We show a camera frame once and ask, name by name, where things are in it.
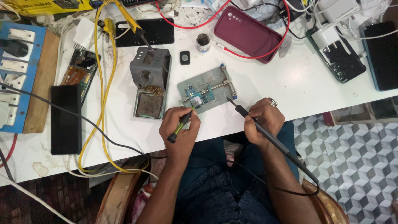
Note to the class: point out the black plug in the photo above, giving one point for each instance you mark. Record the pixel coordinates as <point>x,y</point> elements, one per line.
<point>14,48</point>

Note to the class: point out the wooden board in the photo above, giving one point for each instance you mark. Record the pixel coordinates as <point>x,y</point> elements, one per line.
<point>46,77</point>

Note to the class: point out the brass cleaning wool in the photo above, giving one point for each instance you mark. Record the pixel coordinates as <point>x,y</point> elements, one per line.
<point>154,90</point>

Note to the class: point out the yellow box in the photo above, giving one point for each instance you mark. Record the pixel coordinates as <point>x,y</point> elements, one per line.
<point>40,6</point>

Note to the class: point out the small flux jar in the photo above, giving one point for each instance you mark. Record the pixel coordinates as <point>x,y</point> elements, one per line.
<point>203,42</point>

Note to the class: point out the person's right hand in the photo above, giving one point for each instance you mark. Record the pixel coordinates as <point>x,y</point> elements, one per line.
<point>267,124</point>

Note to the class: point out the small black square lens part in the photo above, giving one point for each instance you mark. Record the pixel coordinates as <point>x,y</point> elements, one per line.
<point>185,58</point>

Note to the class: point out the black phone with blue edge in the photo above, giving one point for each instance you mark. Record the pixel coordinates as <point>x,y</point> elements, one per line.
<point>382,56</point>

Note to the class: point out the yellow soldering iron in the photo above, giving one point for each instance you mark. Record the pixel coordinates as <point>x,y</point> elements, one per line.
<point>129,18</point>

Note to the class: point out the maroon phone case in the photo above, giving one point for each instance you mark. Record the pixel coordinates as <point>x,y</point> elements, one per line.
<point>245,32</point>

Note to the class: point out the white charger plug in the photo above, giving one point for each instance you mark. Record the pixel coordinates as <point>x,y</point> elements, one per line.
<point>325,37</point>

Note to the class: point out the brown cleaning sponge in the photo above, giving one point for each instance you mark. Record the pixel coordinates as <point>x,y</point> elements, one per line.
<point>149,105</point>

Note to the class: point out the grey circuit board holder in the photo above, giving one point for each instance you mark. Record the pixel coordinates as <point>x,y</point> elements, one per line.
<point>214,77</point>

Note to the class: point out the person's blue denim trousers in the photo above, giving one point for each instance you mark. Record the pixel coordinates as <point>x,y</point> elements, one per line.
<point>224,186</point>

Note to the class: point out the large white charger block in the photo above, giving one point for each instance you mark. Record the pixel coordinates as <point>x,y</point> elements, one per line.
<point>337,9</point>

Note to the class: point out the grey soldering iron stand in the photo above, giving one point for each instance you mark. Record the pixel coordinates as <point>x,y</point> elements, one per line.
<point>149,67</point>

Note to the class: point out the green and black hand tool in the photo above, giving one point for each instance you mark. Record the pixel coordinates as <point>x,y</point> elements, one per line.
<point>178,128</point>

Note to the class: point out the shelf under table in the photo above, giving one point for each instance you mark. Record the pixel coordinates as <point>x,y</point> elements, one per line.
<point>363,112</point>

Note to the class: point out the dark green opened phone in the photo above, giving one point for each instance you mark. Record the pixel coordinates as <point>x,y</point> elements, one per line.
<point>345,68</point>

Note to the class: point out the white charger adapter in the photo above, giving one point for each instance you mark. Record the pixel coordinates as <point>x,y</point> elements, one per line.
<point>84,32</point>

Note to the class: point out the blue phone circuit board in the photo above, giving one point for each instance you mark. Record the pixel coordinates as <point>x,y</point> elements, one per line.
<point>205,96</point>

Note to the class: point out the wooden stool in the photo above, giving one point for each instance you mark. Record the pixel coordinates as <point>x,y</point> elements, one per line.
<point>121,199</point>

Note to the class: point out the opened phone with exposed inside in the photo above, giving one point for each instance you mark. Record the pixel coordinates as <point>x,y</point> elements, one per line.
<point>82,70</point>

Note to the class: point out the blue switch board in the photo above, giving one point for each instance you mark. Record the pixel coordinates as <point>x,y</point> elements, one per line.
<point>21,77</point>

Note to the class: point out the person's left hand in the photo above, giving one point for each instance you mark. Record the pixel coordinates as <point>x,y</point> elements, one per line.
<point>178,137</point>

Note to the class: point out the black phone screen panel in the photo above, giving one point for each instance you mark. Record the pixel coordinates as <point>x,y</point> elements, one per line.
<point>146,32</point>

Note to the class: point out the black soldering iron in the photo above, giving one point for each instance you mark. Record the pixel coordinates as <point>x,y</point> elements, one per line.
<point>279,144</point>

